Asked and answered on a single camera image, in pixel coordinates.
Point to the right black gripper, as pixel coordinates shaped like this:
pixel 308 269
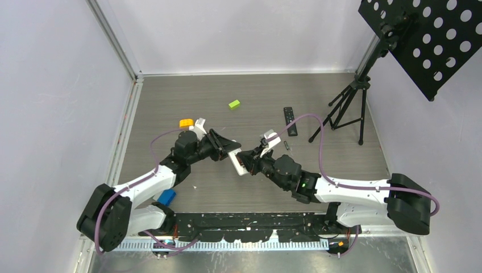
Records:
pixel 252 160

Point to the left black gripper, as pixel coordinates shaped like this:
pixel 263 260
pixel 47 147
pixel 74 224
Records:
pixel 220 148

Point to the white remote control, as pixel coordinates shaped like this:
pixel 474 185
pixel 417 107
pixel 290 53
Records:
pixel 238 165

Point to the black remote control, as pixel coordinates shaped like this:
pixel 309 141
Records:
pixel 289 118

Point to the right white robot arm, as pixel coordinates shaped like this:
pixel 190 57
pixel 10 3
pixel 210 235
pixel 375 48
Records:
pixel 398 201

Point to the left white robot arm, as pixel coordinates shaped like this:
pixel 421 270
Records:
pixel 112 213

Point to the green block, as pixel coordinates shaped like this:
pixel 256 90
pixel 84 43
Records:
pixel 234 104

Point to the orange yellow block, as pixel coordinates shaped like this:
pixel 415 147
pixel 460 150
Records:
pixel 185 123

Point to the blue green toy brick stack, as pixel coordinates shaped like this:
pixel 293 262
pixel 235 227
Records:
pixel 166 197

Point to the black tripod stand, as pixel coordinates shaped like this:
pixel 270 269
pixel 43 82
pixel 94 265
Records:
pixel 359 85

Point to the black perforated panel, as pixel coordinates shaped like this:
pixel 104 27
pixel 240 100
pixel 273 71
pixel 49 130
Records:
pixel 432 39

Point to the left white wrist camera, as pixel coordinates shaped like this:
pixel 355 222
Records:
pixel 198 128

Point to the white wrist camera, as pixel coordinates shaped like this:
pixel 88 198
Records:
pixel 198 128
pixel 268 141

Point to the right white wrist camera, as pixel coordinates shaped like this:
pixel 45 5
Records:
pixel 268 141

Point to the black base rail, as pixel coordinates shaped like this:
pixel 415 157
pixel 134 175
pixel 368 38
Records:
pixel 253 227

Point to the aluminium frame post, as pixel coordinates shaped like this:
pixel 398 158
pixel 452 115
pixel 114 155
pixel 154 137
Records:
pixel 110 26

